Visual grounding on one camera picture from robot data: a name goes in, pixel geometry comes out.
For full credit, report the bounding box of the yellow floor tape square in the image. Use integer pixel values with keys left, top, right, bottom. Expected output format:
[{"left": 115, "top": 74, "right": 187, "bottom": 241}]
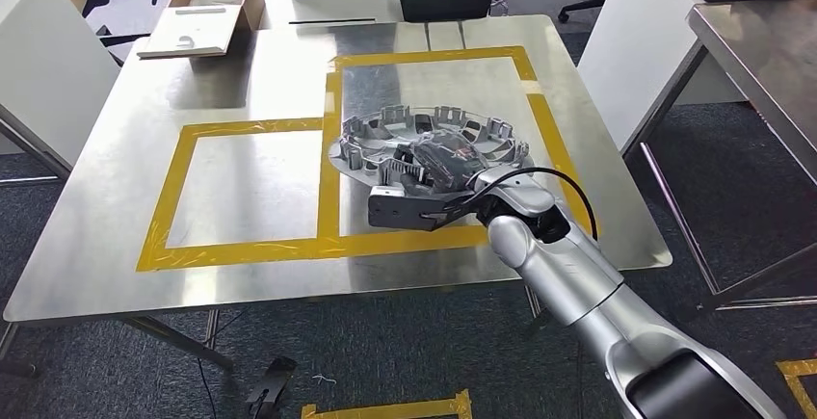
[
  {"left": 301, "top": 389, "right": 474, "bottom": 419},
  {"left": 775, "top": 358, "right": 817, "bottom": 419}
]

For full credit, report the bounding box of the steel tube frame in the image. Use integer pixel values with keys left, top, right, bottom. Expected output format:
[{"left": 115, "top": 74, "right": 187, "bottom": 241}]
[{"left": 621, "top": 0, "right": 817, "bottom": 313}]

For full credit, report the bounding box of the silver wheel hubcap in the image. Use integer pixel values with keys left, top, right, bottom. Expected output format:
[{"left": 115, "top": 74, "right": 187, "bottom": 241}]
[{"left": 329, "top": 104, "right": 534, "bottom": 197}]

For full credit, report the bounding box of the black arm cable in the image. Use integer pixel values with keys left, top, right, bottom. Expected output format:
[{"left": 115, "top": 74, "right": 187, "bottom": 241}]
[{"left": 440, "top": 167, "right": 601, "bottom": 243}]

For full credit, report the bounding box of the white panel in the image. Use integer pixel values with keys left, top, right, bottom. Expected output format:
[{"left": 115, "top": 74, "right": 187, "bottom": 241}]
[
  {"left": 0, "top": 0, "right": 122, "bottom": 169},
  {"left": 577, "top": 0, "right": 748, "bottom": 152}
]

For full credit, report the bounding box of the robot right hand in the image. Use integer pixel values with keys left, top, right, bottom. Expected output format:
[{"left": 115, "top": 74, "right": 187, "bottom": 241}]
[{"left": 389, "top": 128, "right": 494, "bottom": 196}]

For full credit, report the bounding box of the steel workbench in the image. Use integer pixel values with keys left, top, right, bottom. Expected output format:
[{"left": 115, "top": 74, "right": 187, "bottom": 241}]
[
  {"left": 0, "top": 101, "right": 72, "bottom": 188},
  {"left": 3, "top": 13, "right": 674, "bottom": 373}
]

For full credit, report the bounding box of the black floor cable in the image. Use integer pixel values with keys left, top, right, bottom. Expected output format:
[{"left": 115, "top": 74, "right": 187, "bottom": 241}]
[{"left": 194, "top": 358, "right": 219, "bottom": 419}]

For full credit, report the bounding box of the thin black bar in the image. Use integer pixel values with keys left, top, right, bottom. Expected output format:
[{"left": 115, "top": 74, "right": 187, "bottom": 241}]
[{"left": 288, "top": 16, "right": 378, "bottom": 26}]

